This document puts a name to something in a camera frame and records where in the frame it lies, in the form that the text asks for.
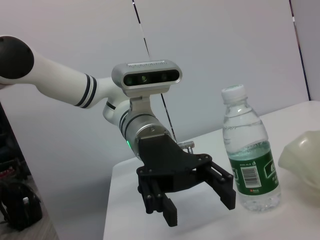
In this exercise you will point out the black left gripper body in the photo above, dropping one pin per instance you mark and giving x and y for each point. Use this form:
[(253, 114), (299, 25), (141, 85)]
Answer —
[(165, 162)]

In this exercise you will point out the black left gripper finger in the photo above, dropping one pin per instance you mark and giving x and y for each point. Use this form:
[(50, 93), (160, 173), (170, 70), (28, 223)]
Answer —
[(160, 202), (222, 187)]

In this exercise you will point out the clear green-label water bottle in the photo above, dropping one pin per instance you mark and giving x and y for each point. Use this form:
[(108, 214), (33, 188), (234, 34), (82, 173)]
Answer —
[(250, 155)]

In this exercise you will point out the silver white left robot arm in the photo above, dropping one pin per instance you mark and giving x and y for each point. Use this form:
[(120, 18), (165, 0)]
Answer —
[(62, 80)]

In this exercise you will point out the green glass fruit plate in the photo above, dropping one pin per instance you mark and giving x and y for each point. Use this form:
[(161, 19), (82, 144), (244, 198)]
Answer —
[(302, 160)]

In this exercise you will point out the small white capped bottle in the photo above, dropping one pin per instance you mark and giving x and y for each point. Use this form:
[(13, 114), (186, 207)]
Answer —
[(25, 200)]

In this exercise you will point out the white partition board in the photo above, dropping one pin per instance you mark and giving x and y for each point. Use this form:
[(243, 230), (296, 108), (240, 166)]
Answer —
[(212, 50)]

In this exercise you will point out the black backpack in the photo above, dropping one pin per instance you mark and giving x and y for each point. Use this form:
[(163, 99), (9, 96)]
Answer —
[(20, 207)]

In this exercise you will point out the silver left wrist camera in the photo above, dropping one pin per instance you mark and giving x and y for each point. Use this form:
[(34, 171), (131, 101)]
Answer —
[(150, 77)]

